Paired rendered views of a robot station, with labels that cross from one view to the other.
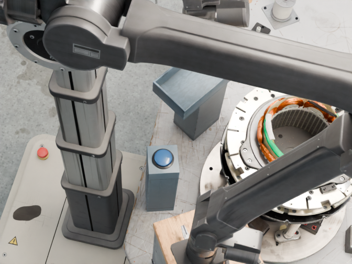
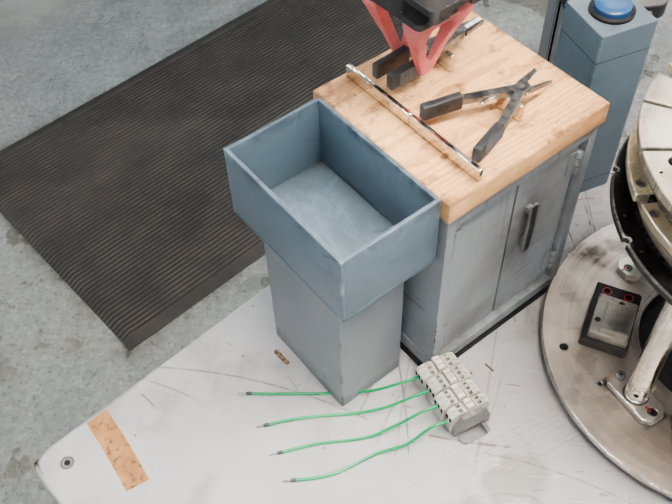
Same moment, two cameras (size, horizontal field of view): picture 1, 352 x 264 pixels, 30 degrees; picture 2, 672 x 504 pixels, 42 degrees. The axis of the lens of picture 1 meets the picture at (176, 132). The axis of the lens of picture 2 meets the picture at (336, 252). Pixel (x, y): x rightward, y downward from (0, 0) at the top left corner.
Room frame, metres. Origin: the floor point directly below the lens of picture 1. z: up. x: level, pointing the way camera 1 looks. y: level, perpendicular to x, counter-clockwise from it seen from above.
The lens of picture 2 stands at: (0.17, -0.69, 1.61)
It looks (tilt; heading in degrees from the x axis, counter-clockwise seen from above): 51 degrees down; 80
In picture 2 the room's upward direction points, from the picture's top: 2 degrees counter-clockwise
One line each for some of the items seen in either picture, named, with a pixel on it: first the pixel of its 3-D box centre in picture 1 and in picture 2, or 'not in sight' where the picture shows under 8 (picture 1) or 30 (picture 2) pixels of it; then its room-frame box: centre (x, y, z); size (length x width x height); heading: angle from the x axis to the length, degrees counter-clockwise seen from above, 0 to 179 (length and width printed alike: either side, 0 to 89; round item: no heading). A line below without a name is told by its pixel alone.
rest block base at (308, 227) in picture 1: (313, 216); not in sight; (0.60, -0.38, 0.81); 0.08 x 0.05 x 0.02; 158
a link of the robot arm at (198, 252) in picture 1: (208, 239); not in sight; (0.36, -0.08, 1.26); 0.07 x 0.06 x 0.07; 84
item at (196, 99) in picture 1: (200, 95); not in sight; (0.85, -0.05, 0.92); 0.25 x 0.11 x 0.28; 140
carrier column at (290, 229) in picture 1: (296, 222); (660, 343); (0.55, -0.31, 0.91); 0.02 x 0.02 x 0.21
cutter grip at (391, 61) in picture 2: not in sight; (391, 61); (0.34, -0.08, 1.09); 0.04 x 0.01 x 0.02; 26
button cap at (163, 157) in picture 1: (163, 157); (613, 5); (0.61, 0.02, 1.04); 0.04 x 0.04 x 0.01
